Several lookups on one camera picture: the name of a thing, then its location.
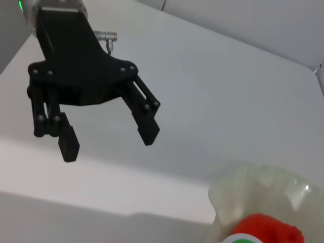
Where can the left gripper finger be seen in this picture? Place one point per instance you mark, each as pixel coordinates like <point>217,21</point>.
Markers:
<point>146,124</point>
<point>68,141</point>

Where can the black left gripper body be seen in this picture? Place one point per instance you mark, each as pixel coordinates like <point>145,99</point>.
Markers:
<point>73,71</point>

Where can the red knitted orange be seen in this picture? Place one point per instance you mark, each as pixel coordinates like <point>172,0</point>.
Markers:
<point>265,227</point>

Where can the green glass fruit plate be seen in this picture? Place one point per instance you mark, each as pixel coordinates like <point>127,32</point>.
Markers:
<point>265,189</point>

